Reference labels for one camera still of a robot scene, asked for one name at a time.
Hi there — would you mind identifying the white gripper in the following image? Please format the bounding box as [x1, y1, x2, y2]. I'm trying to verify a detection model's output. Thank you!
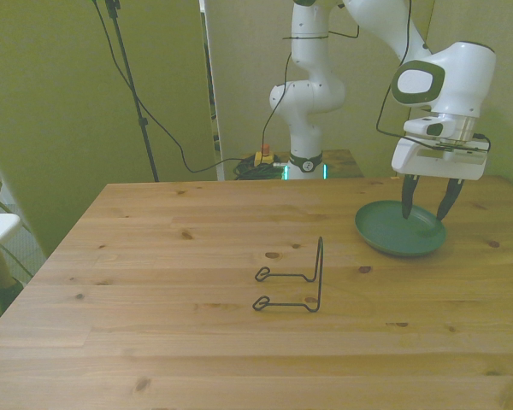
[391, 137, 489, 222]

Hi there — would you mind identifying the green round plate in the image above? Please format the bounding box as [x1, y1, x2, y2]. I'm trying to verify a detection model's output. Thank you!
[353, 199, 448, 258]

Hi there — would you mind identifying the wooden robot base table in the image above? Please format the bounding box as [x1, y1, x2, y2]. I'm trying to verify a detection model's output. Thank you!
[239, 149, 364, 180]

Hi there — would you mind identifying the yellow emergency stop button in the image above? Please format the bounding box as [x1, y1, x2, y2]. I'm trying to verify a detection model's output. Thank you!
[252, 143, 276, 167]

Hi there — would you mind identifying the black tripod pole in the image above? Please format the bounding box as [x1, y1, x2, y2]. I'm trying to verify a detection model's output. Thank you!
[104, 0, 160, 183]

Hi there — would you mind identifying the black wire plate stand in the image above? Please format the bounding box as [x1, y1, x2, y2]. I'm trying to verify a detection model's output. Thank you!
[251, 236, 326, 313]

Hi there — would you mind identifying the dark coiled cable bundle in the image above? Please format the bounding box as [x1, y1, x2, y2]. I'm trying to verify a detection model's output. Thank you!
[233, 155, 290, 180]

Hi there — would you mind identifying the black tripod cable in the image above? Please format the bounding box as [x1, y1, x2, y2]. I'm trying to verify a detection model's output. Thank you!
[91, 0, 257, 174]

